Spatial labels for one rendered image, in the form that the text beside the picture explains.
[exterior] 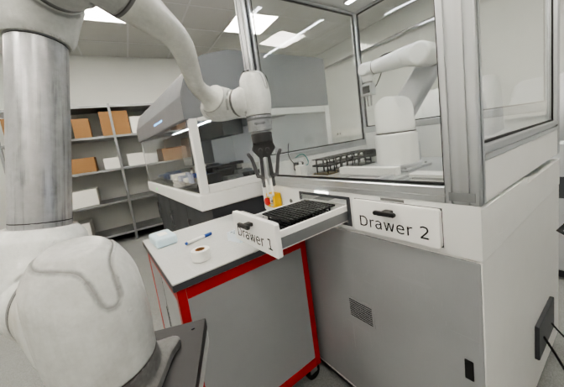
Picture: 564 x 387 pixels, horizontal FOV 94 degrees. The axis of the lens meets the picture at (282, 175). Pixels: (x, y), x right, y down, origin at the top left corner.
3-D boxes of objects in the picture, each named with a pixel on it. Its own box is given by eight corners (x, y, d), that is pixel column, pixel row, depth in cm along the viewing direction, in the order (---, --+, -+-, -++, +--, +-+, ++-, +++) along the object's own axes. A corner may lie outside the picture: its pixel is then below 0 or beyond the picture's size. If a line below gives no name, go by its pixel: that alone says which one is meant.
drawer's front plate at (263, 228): (279, 259, 79) (274, 224, 78) (236, 237, 103) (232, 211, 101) (284, 258, 80) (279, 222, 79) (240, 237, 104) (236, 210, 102)
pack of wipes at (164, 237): (178, 242, 125) (176, 233, 124) (157, 249, 119) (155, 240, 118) (169, 236, 136) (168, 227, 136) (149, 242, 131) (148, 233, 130)
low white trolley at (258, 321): (212, 480, 95) (172, 285, 85) (170, 371, 145) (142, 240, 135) (326, 379, 128) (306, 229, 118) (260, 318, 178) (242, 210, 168)
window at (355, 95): (446, 185, 71) (423, -242, 58) (270, 175, 140) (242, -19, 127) (447, 184, 71) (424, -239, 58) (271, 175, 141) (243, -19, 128)
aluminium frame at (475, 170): (480, 206, 64) (460, -329, 50) (260, 184, 146) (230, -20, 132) (559, 152, 118) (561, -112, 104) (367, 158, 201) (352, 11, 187)
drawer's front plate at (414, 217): (441, 249, 72) (438, 210, 70) (354, 228, 95) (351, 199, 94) (443, 247, 73) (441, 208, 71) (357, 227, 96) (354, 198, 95)
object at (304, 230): (279, 251, 81) (277, 232, 80) (242, 233, 102) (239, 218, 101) (361, 215, 104) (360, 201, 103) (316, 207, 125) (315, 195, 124)
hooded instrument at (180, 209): (223, 331, 171) (170, 44, 147) (162, 253, 322) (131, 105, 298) (346, 261, 240) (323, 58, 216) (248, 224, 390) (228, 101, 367)
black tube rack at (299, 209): (292, 238, 89) (289, 221, 88) (264, 228, 103) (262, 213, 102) (336, 220, 102) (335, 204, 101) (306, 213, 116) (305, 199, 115)
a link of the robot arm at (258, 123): (271, 112, 90) (274, 130, 91) (270, 115, 99) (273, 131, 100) (245, 117, 90) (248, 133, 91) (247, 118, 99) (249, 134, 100)
